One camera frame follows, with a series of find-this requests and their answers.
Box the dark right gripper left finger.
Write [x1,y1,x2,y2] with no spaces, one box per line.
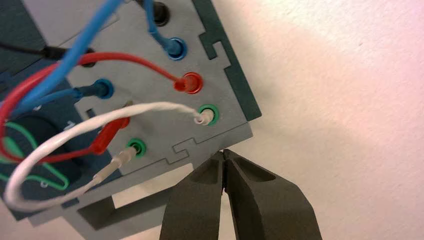
[158,150,227,240]

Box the green rotary knob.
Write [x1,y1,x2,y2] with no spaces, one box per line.
[0,113,84,203]

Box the white jumper cable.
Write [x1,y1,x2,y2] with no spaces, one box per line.
[3,100,217,213]

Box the red jumper cable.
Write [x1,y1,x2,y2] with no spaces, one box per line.
[0,52,204,165]

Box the black jumper cable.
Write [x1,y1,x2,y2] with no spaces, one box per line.
[0,0,172,68]

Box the blue jumper cable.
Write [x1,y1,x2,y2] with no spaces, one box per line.
[0,0,188,121]

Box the dark teal grey control box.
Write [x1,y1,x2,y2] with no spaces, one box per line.
[0,0,263,240]

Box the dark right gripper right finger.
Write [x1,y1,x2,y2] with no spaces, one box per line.
[222,149,324,240]

